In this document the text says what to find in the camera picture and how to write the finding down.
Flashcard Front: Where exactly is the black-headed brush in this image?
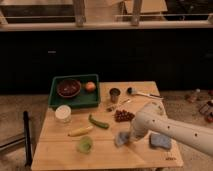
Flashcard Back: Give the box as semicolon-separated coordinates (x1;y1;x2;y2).
126;87;163;100

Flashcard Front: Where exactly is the green cup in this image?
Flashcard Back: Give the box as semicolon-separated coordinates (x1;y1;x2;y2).
77;136;93;154

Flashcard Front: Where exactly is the blue sponge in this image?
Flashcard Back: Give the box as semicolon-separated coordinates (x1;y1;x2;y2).
149;133;172;150

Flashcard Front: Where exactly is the dark red bowl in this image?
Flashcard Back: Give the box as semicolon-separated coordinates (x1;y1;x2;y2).
56;79;81;98

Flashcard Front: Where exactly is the red grapes bunch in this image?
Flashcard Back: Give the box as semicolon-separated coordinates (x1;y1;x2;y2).
114;110;135;122

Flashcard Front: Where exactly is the metal cup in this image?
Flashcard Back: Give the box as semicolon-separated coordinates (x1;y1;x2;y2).
109;88;121;103

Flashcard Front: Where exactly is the white paper cup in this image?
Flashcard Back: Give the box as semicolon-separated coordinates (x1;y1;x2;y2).
55;105;71;123

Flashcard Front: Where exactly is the green cucumber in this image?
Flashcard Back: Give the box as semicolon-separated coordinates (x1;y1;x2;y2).
88;114;109;129

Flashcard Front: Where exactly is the orange apple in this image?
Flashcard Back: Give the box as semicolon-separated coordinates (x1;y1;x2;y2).
85;82;96;92

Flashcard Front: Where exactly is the yellow banana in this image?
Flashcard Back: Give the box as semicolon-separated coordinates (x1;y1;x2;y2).
68;125;93;137

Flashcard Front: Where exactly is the small spoon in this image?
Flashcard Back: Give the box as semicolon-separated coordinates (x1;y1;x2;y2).
106;99;131;112

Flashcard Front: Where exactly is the green plastic tray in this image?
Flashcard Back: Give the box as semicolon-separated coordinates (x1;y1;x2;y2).
48;74;101;109

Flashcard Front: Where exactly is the black pole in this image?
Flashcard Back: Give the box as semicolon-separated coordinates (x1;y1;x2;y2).
23;111;32;166

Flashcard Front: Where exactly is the grey-blue towel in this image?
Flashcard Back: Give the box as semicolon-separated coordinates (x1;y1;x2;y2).
114;132;130;147

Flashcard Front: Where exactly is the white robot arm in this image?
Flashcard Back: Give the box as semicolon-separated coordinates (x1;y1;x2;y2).
130;102;213;157

